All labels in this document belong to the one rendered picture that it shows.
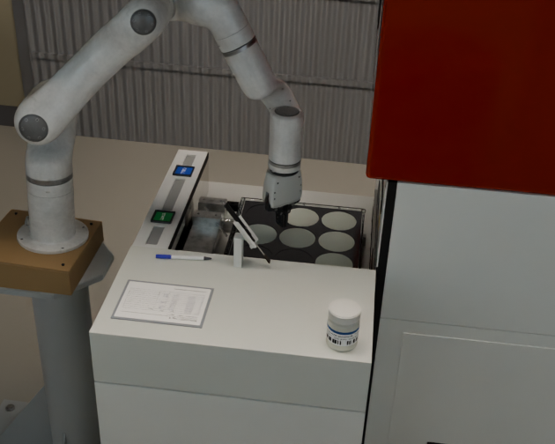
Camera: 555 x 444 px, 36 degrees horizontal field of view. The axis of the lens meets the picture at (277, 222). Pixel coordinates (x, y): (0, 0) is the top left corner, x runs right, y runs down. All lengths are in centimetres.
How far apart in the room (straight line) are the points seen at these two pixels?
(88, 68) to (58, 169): 29
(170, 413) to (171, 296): 27
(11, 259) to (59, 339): 32
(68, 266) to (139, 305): 34
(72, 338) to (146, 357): 61
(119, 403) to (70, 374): 56
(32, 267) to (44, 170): 25
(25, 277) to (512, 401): 133
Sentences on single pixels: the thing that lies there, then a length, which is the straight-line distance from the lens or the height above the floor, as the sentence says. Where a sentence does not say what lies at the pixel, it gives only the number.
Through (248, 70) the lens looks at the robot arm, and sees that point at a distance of 206.
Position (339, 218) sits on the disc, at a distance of 246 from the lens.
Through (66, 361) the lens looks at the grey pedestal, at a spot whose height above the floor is 51.
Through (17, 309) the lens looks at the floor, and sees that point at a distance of 365.
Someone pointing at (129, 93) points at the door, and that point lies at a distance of 473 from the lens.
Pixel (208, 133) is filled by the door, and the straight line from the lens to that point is 471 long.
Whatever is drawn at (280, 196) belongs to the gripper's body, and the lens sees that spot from 221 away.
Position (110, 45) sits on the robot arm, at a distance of 208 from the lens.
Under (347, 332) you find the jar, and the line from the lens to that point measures 185.
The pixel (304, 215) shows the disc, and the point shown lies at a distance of 246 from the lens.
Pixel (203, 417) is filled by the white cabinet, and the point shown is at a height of 75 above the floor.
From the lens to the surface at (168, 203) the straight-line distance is 240.
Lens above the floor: 219
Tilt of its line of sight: 32 degrees down
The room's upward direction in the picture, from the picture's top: 2 degrees clockwise
